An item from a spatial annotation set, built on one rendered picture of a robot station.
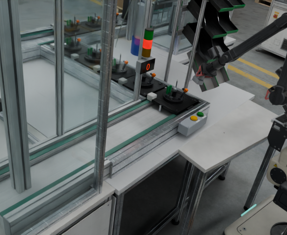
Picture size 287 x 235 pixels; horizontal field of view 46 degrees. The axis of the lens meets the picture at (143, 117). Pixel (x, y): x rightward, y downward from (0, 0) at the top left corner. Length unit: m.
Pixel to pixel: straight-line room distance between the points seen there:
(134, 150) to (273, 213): 1.28
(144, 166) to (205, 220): 1.13
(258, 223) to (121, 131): 1.17
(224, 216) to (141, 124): 1.21
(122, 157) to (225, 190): 1.59
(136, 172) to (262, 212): 1.17
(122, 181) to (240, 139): 0.82
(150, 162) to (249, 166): 1.79
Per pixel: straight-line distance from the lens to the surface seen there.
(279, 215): 2.61
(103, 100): 1.25
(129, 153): 1.63
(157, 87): 2.24
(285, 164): 2.12
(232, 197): 3.00
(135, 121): 1.94
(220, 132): 2.12
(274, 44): 6.38
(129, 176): 1.65
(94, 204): 1.53
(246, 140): 2.12
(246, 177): 3.26
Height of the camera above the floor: 1.98
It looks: 32 degrees down
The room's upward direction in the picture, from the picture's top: 8 degrees clockwise
